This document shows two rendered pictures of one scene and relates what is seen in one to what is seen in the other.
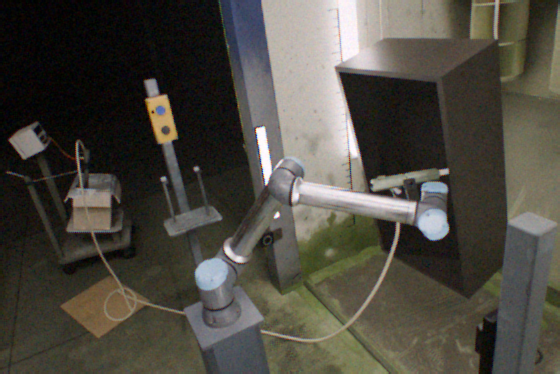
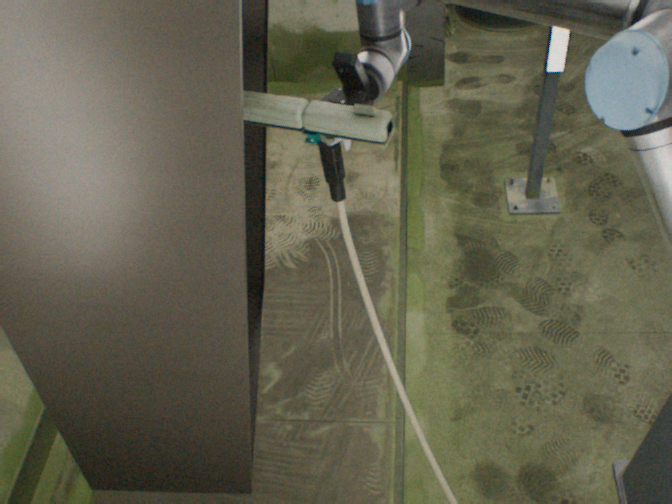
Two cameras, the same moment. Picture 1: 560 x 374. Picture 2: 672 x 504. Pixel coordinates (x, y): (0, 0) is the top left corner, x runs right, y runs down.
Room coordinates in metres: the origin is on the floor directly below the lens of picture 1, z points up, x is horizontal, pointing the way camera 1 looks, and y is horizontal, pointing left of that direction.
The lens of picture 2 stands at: (2.41, -0.04, 1.81)
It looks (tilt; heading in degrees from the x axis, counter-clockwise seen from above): 48 degrees down; 215
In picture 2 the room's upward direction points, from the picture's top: 10 degrees counter-clockwise
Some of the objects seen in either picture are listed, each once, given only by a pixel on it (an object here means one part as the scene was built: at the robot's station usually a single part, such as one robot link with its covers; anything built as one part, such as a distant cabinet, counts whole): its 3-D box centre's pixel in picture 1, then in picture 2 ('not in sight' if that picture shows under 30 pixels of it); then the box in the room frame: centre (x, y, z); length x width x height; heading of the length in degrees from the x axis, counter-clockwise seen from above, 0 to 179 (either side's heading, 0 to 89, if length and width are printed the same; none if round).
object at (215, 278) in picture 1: (214, 281); not in sight; (1.59, 0.35, 0.83); 0.17 x 0.15 x 0.18; 156
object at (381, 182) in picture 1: (423, 191); (272, 142); (1.67, -0.66, 1.08); 0.49 x 0.05 x 0.23; 95
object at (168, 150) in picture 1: (183, 206); not in sight; (2.43, 0.61, 0.82); 0.06 x 0.06 x 1.64; 23
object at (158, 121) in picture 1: (161, 119); not in sight; (2.38, 0.59, 1.42); 0.12 x 0.06 x 0.26; 113
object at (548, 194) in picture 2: not in sight; (532, 195); (0.52, -0.37, 0.01); 0.20 x 0.20 x 0.01; 23
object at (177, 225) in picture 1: (186, 197); not in sight; (2.28, 0.54, 0.95); 0.26 x 0.15 x 0.32; 113
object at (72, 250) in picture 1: (74, 194); not in sight; (3.38, 1.75, 0.64); 0.73 x 0.50 x 1.27; 103
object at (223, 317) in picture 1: (220, 305); not in sight; (1.58, 0.35, 0.69); 0.19 x 0.19 x 0.10
